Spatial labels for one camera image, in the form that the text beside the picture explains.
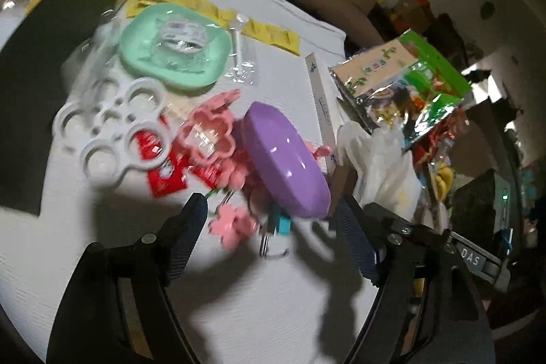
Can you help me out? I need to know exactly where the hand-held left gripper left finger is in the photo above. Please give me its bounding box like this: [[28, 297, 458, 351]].
[[46, 192, 210, 364]]

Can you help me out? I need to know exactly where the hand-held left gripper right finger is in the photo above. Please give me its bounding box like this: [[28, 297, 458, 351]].
[[335, 195, 498, 364]]

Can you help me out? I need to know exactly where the grey storage container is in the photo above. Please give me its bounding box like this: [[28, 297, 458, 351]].
[[0, 0, 158, 217]]

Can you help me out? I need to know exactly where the pink flower clip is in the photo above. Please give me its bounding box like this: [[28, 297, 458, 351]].
[[208, 204, 259, 249]]

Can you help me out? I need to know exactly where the red sachet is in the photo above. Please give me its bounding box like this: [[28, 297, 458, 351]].
[[147, 153, 188, 198], [188, 157, 225, 190]]

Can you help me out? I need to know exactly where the white plastic bag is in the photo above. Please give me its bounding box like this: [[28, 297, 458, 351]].
[[337, 121, 423, 220]]

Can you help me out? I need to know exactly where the yellow banana toy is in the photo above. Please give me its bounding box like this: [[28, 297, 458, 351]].
[[431, 165, 455, 203]]

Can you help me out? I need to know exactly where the pink flower cutter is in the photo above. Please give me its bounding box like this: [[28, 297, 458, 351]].
[[177, 108, 237, 166]]

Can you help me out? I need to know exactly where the red snack bag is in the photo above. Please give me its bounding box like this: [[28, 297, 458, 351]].
[[412, 108, 465, 164]]

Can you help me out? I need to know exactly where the white chopstick sleeve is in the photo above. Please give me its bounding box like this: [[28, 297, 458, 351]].
[[304, 53, 342, 177]]

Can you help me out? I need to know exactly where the green foil snack bag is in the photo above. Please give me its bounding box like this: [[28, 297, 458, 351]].
[[328, 29, 472, 147]]

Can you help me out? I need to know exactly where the green plate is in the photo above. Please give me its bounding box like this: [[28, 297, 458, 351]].
[[119, 3, 232, 92]]

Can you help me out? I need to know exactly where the clear wrapped spoon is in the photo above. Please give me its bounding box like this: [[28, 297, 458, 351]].
[[226, 12, 259, 85]]

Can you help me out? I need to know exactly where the clear tape roll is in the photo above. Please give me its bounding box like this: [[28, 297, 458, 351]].
[[154, 18, 212, 68]]

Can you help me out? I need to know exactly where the clear plastic wrapper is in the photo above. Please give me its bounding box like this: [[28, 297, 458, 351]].
[[64, 8, 129, 100]]

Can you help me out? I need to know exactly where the yellow strip packet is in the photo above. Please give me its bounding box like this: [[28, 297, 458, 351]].
[[127, 0, 301, 57]]

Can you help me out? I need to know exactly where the orange box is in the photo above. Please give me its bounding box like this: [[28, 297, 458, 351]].
[[392, 0, 431, 32]]

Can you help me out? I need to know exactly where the metal key ring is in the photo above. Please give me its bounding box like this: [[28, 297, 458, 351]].
[[258, 219, 291, 260]]

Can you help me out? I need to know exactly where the white ring holder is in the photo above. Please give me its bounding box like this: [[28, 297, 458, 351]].
[[53, 77, 173, 183]]

